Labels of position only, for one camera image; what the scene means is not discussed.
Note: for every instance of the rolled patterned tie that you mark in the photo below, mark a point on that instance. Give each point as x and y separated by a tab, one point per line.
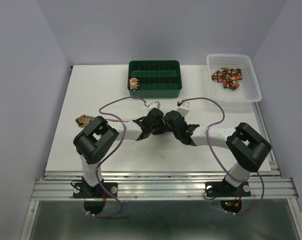
133	84

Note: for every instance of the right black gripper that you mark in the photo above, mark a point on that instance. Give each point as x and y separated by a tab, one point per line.
166	128

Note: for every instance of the white plastic basket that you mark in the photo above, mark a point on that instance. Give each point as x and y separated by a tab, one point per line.
248	91

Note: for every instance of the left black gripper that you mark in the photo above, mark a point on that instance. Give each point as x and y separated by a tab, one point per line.
162	125

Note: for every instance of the colourful squares patterned tie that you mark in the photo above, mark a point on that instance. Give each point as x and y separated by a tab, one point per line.
84	120

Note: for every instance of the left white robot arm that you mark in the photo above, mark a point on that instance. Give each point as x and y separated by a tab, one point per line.
95	140

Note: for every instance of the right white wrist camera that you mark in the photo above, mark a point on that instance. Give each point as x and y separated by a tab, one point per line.
183	108

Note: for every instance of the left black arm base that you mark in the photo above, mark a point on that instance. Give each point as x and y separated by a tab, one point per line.
82	190

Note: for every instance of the aluminium frame rail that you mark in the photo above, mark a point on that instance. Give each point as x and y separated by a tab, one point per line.
158	204

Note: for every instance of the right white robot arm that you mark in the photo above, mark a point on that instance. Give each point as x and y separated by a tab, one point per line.
247	146

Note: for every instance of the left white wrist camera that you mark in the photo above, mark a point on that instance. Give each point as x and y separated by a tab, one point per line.
153	105

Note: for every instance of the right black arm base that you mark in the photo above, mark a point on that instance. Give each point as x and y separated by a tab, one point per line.
222	189

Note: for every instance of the green divided organizer tray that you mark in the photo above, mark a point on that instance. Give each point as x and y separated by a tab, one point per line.
157	78

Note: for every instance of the dark floral tie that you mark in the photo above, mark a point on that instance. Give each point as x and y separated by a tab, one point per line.
228	77

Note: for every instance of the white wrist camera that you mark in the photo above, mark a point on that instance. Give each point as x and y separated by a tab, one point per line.
153	105
183	108

